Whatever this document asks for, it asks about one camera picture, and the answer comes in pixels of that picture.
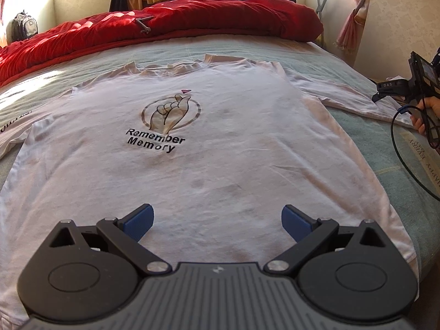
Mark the white printed t-shirt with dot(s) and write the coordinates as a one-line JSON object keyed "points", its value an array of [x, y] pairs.
{"points": [[240, 144]]}

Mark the grey backpack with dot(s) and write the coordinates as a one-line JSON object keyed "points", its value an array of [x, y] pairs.
{"points": [[21, 27]]}

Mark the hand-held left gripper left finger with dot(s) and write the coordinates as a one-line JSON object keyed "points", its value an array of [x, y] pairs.
{"points": [[139, 221]]}

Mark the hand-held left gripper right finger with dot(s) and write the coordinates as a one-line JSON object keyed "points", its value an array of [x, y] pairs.
{"points": [[295, 221]]}

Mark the green plaid blanket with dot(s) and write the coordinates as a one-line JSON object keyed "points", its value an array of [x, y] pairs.
{"points": [[378, 165]]}

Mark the pink curtain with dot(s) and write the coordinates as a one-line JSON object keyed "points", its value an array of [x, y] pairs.
{"points": [[354, 24]]}

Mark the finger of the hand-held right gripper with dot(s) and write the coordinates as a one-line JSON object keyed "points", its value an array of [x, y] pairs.
{"points": [[378, 97]]}

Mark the person's right hand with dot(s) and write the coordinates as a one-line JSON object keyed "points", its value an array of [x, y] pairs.
{"points": [[433, 108]]}

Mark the red quilt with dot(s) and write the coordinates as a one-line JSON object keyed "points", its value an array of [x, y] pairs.
{"points": [[206, 17]]}

